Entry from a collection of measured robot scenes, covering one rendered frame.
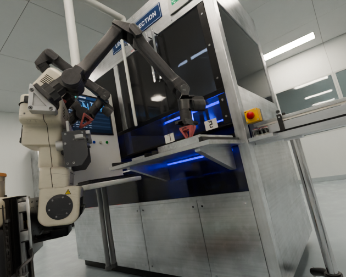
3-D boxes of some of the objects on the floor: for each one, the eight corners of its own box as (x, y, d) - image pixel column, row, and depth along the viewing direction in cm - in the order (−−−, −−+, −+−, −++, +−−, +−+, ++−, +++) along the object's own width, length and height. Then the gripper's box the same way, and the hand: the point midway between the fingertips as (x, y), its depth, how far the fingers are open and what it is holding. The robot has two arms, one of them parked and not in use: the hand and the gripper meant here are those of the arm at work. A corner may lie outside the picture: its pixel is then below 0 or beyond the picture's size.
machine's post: (281, 304, 115) (198, -34, 148) (294, 306, 111) (206, -41, 144) (278, 312, 109) (193, -40, 143) (291, 315, 106) (200, -47, 139)
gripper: (185, 115, 109) (190, 145, 106) (172, 110, 101) (177, 143, 98) (196, 110, 105) (201, 142, 101) (184, 105, 97) (189, 139, 94)
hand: (189, 140), depth 100 cm, fingers closed, pressing on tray
